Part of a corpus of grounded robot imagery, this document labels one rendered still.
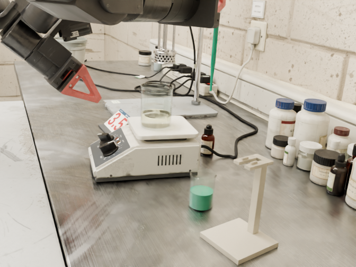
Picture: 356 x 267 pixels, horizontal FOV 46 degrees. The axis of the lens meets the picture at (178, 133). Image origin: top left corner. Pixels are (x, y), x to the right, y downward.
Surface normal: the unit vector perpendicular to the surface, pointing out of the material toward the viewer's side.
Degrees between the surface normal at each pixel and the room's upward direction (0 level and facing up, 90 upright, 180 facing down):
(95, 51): 90
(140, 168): 90
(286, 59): 90
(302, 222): 0
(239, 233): 0
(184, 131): 0
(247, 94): 90
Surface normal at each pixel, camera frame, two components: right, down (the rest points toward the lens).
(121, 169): 0.28, 0.32
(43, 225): 0.06, -0.94
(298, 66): -0.92, 0.07
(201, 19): -0.58, 0.22
